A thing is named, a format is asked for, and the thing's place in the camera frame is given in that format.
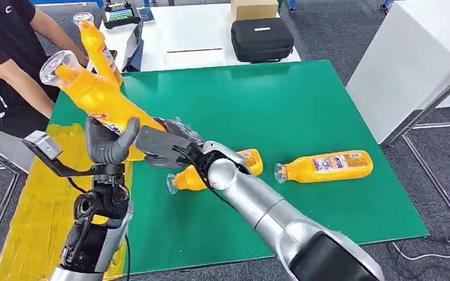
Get yellow sheet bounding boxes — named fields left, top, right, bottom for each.
left=0, top=123, right=134, bottom=281

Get white table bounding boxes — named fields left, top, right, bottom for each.
left=93, top=3, right=302, bottom=73

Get dark phone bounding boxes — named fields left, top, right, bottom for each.
left=137, top=6, right=155, bottom=23

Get steel frame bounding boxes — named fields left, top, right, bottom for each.
left=380, top=46, right=450, bottom=243

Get green table mat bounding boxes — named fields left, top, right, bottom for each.
left=48, top=59, right=430, bottom=275

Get person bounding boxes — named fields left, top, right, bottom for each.
left=0, top=0, right=91, bottom=138

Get white floor cable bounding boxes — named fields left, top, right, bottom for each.
left=391, top=242, right=450, bottom=261

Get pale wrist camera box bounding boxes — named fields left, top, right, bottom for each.
left=199, top=140, right=251, bottom=175
left=22, top=131, right=64, bottom=162

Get grey bench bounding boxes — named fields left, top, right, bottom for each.
left=0, top=116, right=36, bottom=173

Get orange drink bottle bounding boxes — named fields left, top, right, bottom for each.
left=39, top=50, right=168, bottom=162
left=73, top=12, right=123, bottom=87
left=274, top=150, right=374, bottom=184
left=166, top=148, right=264, bottom=196

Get cardboard box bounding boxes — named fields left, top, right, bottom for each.
left=230, top=0, right=279, bottom=21

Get black zip case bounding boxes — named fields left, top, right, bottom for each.
left=230, top=17, right=295, bottom=64

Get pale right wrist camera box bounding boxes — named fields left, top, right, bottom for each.
left=199, top=140, right=251, bottom=175

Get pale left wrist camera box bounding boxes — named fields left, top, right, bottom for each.
left=22, top=131, right=64, bottom=162

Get black controller with screen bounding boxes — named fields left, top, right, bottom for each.
left=104, top=2, right=141, bottom=30

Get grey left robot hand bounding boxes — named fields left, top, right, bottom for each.
left=85, top=116, right=141, bottom=166

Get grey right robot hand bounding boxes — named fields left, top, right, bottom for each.
left=135, top=118, right=205, bottom=169

